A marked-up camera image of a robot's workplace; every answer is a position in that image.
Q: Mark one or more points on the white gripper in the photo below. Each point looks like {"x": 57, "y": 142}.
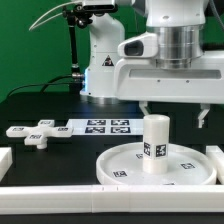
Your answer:
{"x": 203, "y": 82}

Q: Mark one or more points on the white round table top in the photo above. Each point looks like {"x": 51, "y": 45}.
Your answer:
{"x": 123, "y": 164}

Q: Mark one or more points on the white cross-shaped table base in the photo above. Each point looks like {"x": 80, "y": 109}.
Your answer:
{"x": 38, "y": 135}

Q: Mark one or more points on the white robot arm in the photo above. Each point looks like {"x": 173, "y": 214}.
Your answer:
{"x": 164, "y": 64}

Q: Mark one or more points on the white marker sheet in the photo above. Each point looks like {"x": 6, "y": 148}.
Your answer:
{"x": 106, "y": 126}

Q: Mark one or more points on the white front fence bar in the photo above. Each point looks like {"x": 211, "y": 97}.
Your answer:
{"x": 102, "y": 198}

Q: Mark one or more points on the white left fence block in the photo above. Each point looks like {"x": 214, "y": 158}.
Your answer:
{"x": 5, "y": 160}

